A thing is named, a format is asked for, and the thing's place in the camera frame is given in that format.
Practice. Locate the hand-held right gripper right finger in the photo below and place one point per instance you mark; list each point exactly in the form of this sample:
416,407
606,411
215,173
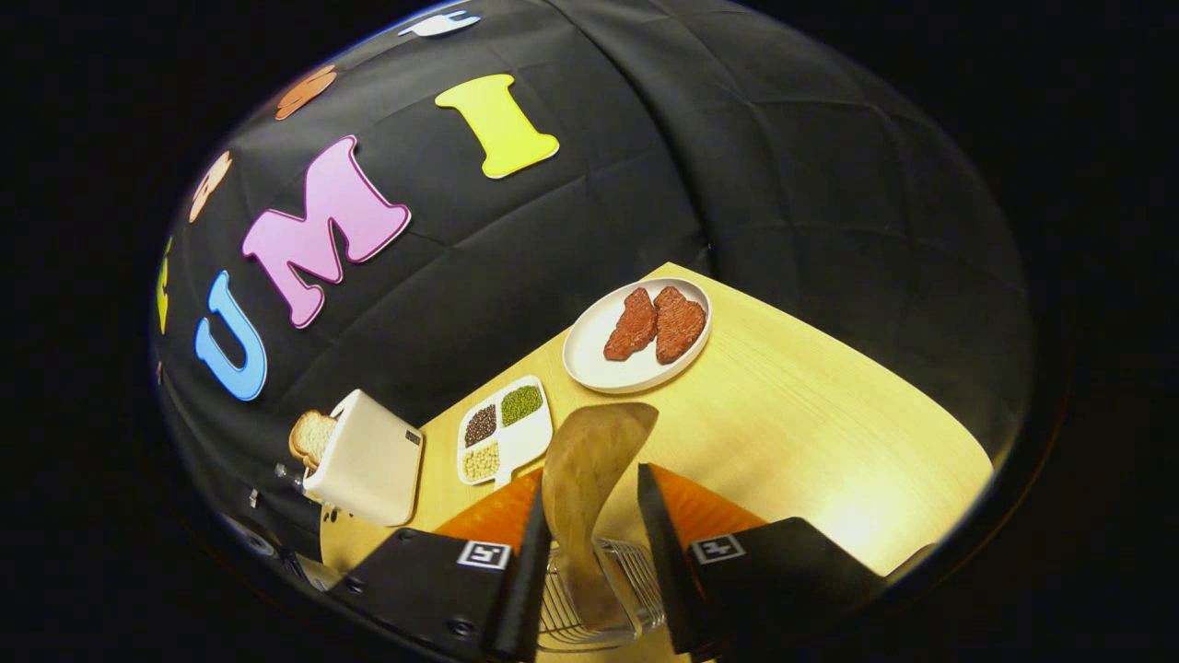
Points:
668,571

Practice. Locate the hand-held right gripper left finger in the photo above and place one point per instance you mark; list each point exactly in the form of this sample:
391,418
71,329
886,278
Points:
520,599

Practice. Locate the wooden spoon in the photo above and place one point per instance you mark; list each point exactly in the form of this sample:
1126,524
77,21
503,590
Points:
589,479

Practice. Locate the white divided bean dish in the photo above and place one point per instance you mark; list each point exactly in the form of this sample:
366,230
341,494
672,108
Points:
527,442

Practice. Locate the white toaster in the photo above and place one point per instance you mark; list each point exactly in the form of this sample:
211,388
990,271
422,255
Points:
368,460

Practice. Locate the round white plate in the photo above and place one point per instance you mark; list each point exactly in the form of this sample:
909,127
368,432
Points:
599,359

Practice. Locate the toast bread slice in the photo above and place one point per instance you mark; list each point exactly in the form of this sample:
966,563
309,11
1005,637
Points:
313,437

